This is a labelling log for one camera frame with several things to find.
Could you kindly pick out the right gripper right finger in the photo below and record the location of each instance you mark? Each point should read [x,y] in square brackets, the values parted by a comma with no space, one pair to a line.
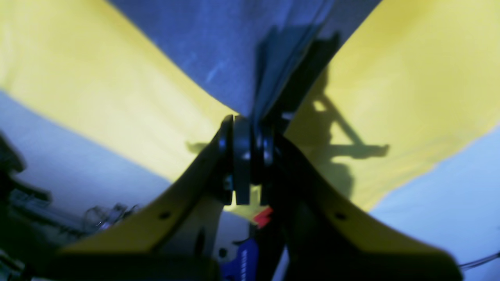
[328,238]

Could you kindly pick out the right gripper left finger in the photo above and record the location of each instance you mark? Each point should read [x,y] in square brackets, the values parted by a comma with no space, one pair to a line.
[171,239]

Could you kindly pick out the blue-grey T-shirt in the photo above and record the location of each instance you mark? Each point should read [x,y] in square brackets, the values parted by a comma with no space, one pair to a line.
[242,52]

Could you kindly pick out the blue bar clamp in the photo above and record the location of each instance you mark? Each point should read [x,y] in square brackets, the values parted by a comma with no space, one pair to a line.
[244,252]

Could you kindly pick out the yellow table cloth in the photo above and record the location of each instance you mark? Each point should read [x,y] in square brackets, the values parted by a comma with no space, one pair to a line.
[404,120]

